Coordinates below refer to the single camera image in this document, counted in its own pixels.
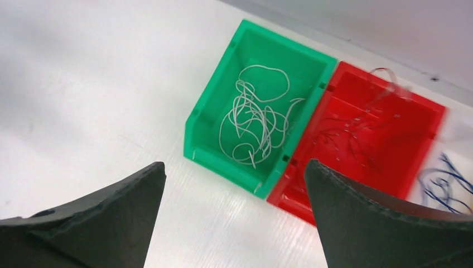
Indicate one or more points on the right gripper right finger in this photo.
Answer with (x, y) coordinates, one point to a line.
(360, 226)

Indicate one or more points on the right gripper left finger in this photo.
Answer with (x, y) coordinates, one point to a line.
(111, 227)

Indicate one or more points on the white plastic bin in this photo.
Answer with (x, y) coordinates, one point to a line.
(444, 181)

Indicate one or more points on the red plastic bin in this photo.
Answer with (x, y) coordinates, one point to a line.
(367, 129)

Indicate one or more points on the green plastic bin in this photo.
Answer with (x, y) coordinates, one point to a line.
(252, 113)

